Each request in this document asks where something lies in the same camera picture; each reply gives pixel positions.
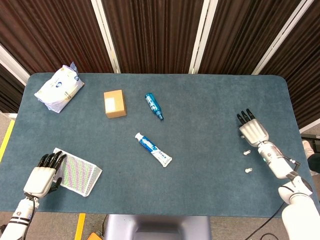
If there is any white shoe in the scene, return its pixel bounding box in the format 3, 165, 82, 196
302, 140, 313, 157

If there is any small cardboard box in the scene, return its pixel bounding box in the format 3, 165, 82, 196
103, 89, 128, 119

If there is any blue felt table mat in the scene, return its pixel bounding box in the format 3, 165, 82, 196
0, 72, 320, 220

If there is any yellow floor tape strip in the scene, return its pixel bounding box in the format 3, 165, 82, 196
74, 212, 87, 240
0, 119, 16, 161

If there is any brown pleated screen panel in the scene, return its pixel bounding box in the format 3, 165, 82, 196
259, 0, 320, 130
0, 63, 26, 113
199, 0, 301, 75
101, 0, 205, 75
0, 0, 115, 75

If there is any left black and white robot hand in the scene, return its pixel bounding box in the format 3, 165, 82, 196
23, 150, 68, 199

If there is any white screen frame post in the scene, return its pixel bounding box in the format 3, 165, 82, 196
188, 0, 218, 75
90, 0, 122, 74
298, 122, 320, 134
251, 0, 315, 76
0, 44, 31, 86

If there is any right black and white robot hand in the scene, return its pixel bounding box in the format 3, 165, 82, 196
236, 108, 270, 148

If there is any blue white toothpaste tube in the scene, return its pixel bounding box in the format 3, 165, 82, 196
134, 132, 173, 168

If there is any black floor cable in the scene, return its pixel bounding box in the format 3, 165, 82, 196
248, 201, 286, 240

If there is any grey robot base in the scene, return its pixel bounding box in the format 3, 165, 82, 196
103, 214, 212, 240

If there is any white mesh wire basket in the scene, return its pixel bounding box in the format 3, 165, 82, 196
51, 146, 103, 198

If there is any blue spray bottle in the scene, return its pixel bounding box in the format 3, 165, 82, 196
144, 92, 165, 122

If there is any white tissue pack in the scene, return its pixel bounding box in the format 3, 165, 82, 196
33, 61, 85, 114

